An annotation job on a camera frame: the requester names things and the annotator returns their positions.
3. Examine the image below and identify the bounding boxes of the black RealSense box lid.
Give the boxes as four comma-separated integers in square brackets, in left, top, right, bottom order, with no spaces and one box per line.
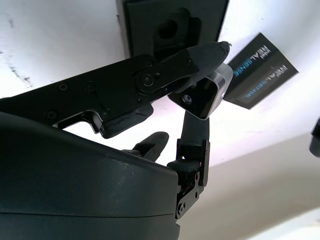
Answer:
[223,31,300,111]

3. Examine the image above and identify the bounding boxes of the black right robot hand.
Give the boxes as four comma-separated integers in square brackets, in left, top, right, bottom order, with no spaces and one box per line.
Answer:
[0,40,231,240]

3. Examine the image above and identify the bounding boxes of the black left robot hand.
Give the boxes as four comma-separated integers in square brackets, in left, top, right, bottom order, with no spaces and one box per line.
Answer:
[309,116,320,159]

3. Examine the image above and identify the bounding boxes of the black camera box base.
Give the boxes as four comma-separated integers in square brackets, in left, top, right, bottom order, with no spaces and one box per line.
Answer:
[115,0,230,64]

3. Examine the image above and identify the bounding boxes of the small silver depth camera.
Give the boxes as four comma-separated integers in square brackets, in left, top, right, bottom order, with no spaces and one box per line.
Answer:
[166,62,234,121]

